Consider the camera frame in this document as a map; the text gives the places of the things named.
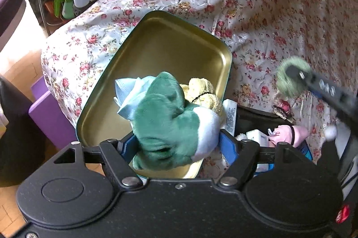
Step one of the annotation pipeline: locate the white pompom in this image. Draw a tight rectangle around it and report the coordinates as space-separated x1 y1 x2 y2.
323 125 338 141

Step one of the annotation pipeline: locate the black storage bag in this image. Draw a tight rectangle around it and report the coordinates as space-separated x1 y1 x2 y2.
235 105 344 180

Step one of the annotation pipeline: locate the white tissue packet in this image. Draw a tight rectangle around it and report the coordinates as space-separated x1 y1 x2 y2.
222 99 239 138

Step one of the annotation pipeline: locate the gold metal tin box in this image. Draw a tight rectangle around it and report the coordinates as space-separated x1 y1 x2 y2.
75 10 233 180

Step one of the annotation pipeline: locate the floral blanket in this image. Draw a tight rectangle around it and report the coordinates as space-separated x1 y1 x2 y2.
40 0 358 180

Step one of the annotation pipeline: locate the green fuzzy ball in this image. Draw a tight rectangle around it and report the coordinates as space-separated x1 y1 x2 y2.
276 57 314 98

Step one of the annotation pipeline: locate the blue face mask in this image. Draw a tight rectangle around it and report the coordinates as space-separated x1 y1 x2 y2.
113 76 157 120

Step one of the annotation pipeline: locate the floral sachet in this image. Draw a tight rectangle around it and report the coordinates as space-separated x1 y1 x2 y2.
273 100 294 122

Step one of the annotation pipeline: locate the terracotta pot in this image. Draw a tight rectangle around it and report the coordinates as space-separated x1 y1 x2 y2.
44 0 60 21

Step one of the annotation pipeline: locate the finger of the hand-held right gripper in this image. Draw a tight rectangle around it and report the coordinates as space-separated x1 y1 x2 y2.
288 65 358 127

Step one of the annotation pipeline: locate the yellow sock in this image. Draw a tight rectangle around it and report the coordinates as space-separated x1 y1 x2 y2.
179 77 227 127

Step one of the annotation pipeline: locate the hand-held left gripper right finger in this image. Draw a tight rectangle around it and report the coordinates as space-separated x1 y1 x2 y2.
217 129 311 189

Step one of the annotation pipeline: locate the green spray bottle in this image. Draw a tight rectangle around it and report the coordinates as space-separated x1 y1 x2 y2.
54 0 75 19

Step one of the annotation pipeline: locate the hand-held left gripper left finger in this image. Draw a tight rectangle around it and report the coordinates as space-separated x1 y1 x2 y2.
53 134 144 189

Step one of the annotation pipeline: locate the green plush toy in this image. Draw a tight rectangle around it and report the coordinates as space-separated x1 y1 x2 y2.
131 72 221 171

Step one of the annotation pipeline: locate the purple chair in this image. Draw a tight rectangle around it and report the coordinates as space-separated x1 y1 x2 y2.
0 0 27 51

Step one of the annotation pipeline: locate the pink cloth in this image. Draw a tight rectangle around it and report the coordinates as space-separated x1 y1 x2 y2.
267 124 309 148

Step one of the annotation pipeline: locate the small white box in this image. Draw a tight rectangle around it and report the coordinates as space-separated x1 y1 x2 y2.
245 129 270 147

